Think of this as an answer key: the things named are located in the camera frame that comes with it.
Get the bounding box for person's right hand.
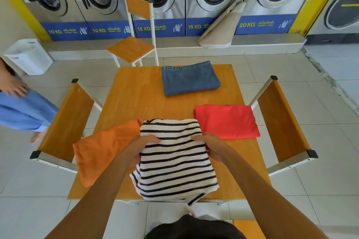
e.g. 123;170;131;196
191;133;235;164

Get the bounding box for person's left hand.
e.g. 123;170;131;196
122;134;162;168

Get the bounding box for red cloth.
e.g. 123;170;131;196
193;104;261;140

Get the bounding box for orange cloth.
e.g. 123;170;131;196
73;118;144;188

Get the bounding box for black white striped shirt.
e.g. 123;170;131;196
129;118;220;206

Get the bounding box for blue denim jeans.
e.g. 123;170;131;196
161;60;221;97

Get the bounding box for person's right forearm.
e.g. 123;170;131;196
221;148;330;239

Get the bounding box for person's left forearm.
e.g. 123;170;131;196
45;149;138;239

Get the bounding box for person's grey shorts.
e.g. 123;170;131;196
192;213;225;221

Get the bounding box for person's black shirt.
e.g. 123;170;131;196
144;214;247;239

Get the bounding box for beige ironing board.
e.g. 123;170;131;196
198;1;247;49

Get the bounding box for white laundry basket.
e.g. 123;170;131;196
3;38;54;76

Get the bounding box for silver stacked dryer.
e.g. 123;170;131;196
306;0;359;45

